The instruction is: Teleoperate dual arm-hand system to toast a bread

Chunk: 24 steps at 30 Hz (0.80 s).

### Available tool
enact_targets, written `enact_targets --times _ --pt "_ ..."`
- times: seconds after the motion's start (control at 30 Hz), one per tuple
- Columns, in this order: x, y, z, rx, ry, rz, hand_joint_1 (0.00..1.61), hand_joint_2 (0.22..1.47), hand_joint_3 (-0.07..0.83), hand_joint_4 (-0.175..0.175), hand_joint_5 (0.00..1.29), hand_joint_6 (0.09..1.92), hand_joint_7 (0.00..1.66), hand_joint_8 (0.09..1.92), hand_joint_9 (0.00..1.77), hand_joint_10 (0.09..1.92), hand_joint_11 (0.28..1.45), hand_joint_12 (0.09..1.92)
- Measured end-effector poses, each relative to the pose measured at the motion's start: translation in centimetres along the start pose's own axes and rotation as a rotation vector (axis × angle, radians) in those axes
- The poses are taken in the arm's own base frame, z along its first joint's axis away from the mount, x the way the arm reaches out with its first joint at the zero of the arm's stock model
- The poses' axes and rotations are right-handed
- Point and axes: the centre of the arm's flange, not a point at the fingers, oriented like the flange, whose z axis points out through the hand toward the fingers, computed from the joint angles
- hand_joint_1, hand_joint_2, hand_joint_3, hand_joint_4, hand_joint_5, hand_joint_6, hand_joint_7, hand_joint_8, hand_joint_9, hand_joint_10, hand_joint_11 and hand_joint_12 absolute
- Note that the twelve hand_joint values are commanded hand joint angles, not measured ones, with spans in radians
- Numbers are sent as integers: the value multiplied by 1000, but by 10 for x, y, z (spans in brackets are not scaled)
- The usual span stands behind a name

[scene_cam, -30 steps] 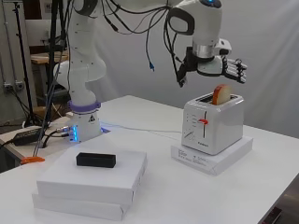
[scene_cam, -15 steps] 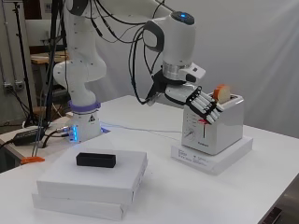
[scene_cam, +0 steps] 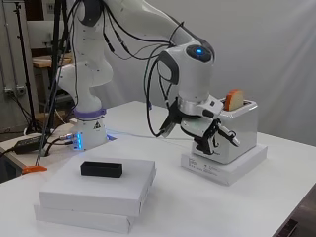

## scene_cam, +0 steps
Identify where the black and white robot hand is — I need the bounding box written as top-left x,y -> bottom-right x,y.
159,95 -> 241,157

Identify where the bread slice with brown crust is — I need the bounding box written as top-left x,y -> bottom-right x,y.
224,88 -> 245,112

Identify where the steel toaster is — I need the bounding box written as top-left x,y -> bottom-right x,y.
192,98 -> 259,166

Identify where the white flat box with print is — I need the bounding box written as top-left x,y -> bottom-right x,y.
180,143 -> 269,187

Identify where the white hanging sheet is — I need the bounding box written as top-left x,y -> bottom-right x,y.
98,0 -> 316,147

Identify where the black block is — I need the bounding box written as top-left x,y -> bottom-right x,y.
80,161 -> 123,179

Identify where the wooden desk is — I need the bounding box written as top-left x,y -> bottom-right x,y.
31,53 -> 74,69

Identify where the orange clamp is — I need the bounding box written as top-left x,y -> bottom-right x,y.
22,165 -> 48,175

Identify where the black power adapter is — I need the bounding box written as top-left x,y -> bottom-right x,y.
12,134 -> 46,155

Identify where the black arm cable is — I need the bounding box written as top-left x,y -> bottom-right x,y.
143,19 -> 186,139

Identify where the black camera stand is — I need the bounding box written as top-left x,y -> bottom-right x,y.
35,0 -> 69,166

